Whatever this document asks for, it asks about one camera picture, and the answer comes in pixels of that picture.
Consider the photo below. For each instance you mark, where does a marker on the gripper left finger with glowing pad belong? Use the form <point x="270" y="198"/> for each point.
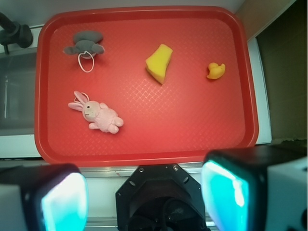
<point x="43" y="198"/>

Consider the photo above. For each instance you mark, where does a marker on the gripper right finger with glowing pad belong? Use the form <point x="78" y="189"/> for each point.
<point x="262" y="188"/>

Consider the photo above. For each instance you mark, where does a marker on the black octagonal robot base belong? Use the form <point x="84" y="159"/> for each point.
<point x="160" y="198"/>

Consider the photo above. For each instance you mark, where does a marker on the pink plush bunny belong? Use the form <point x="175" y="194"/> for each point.
<point x="99" y="115"/>

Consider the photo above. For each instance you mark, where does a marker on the yellow rubber duck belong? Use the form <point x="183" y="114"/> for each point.
<point x="215" y="71"/>

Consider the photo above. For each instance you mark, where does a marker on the red plastic tray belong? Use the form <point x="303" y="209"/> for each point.
<point x="174" y="122"/>

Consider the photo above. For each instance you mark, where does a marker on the gray metal sink basin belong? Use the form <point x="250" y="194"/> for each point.
<point x="17" y="93"/>

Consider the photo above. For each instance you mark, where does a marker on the gray plush elephant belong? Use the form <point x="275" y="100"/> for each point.
<point x="87" y="46"/>

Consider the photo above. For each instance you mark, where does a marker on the yellow sponge wedge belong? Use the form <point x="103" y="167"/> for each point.
<point x="158" y="62"/>

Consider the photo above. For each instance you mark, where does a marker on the black clamp mount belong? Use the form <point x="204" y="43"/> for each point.
<point x="14" y="33"/>

